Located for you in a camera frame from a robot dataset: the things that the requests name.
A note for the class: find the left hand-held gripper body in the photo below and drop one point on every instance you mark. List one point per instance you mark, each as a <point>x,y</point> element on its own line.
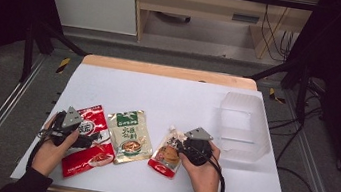
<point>71,118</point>

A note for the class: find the wooden table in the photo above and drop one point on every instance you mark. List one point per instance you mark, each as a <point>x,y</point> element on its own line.
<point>162,70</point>

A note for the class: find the small orange spout pouch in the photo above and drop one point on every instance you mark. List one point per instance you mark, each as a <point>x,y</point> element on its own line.
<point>164,163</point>

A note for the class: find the black metal stand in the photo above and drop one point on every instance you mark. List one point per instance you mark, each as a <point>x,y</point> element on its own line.
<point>27,55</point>
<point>302,94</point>

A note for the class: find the white paper sheet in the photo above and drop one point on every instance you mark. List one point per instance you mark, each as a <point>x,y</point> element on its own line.
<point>164,102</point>

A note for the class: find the green and beige sauce packet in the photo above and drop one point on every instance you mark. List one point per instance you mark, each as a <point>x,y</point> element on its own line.
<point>132,137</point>

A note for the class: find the red sauce packet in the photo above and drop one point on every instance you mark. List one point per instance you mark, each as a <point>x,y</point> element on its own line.
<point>88,162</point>

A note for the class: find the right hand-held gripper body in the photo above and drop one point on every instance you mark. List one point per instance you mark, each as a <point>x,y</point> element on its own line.
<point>197,150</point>

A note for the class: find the person's right hand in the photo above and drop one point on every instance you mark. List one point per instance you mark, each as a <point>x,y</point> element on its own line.
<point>204,178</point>

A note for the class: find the yellow and black tape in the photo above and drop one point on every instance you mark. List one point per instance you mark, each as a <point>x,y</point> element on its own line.
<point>63,65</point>
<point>272,93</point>

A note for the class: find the person's left hand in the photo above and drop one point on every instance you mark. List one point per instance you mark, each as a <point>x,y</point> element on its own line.
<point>47,156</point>

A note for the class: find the clear plastic container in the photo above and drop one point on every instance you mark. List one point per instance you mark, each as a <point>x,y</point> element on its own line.
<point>245,126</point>

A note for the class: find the light wooden desk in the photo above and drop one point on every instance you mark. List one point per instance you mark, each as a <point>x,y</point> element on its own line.
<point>198,4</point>

